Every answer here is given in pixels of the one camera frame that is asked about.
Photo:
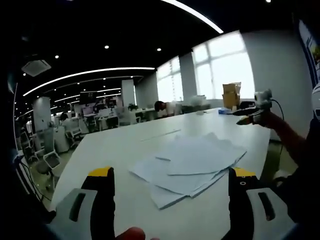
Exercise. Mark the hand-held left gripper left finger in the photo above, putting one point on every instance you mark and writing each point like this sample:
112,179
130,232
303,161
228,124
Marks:
100,200

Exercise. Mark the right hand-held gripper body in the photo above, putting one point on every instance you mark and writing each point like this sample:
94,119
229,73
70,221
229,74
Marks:
263,98

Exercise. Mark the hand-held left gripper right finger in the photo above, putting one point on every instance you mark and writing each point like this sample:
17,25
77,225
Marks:
237,200

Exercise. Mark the stack of printing papers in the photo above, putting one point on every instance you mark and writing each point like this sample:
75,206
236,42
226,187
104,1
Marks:
195,162

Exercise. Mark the person's left hand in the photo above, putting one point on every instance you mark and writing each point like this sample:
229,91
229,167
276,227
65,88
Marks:
136,233

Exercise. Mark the brown cardboard box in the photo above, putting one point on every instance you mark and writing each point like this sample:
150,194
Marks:
231,97

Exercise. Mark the small blue box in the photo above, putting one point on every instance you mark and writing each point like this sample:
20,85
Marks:
223,111

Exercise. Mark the clear plastic bag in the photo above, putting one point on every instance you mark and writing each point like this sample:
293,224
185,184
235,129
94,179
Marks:
198,100

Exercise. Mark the large window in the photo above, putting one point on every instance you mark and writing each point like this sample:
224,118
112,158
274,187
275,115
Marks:
170,82
225,65

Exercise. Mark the white worn device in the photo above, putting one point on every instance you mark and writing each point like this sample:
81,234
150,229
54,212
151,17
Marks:
317,100

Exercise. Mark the white mesh office chair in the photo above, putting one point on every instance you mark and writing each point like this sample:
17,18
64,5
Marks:
27,142
51,162

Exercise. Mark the white table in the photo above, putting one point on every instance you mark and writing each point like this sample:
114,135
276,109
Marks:
175,220

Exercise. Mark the person's dark top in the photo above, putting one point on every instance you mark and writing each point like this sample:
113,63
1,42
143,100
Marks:
307,175

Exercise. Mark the long ceiling light strip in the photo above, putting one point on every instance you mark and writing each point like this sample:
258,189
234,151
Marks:
195,15

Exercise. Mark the curved ceiling light strip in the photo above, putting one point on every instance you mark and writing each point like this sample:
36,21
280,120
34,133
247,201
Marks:
87,73

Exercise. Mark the ceiling air conditioner unit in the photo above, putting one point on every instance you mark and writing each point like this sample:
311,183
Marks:
36,67

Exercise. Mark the blue white wall poster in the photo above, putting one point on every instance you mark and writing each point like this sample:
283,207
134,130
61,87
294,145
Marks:
310,45

